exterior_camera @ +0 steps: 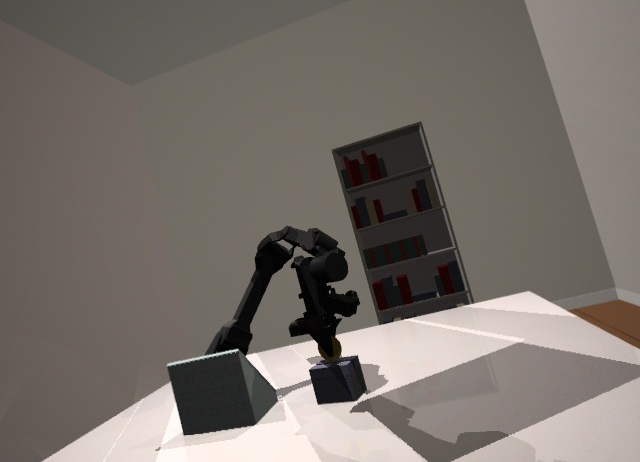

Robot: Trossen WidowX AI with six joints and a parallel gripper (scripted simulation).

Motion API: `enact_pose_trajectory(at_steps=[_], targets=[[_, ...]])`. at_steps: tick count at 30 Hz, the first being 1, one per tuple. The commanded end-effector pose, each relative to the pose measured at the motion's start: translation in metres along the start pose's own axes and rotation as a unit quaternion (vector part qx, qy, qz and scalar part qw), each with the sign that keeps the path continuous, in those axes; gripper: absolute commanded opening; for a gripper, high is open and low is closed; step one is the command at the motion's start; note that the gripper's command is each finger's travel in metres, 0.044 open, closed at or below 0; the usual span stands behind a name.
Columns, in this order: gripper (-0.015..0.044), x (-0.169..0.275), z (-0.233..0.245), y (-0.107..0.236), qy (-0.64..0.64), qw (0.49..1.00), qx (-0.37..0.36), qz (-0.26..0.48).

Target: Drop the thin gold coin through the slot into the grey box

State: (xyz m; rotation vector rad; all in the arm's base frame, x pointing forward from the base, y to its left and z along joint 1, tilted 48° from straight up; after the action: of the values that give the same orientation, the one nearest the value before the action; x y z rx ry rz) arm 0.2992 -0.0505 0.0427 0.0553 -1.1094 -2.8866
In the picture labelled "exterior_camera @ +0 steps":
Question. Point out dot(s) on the gold coin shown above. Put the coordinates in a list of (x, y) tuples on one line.
[(337, 349)]

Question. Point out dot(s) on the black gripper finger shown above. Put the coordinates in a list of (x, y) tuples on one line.
[(323, 338), (336, 322)]

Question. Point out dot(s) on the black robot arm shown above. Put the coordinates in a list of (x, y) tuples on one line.
[(329, 265)]

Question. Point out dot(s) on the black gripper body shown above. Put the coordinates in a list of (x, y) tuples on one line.
[(313, 320)]

